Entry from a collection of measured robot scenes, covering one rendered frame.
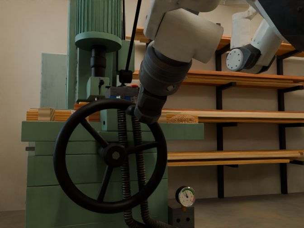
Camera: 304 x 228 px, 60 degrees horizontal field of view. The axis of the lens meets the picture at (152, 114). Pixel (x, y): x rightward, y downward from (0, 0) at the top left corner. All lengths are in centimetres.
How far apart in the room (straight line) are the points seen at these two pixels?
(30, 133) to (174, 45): 55
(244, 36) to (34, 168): 82
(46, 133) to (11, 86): 264
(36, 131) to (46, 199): 20
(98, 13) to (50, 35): 254
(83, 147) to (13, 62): 274
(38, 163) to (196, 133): 53
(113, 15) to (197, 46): 65
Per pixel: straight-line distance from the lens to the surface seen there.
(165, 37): 44
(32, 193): 86
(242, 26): 105
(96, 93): 98
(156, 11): 41
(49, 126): 84
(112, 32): 101
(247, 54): 95
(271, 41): 95
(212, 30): 44
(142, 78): 51
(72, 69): 122
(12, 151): 342
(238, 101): 394
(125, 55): 126
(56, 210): 87
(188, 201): 90
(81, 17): 105
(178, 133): 93
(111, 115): 76
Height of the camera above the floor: 86
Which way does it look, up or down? 4 degrees up
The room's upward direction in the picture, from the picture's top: straight up
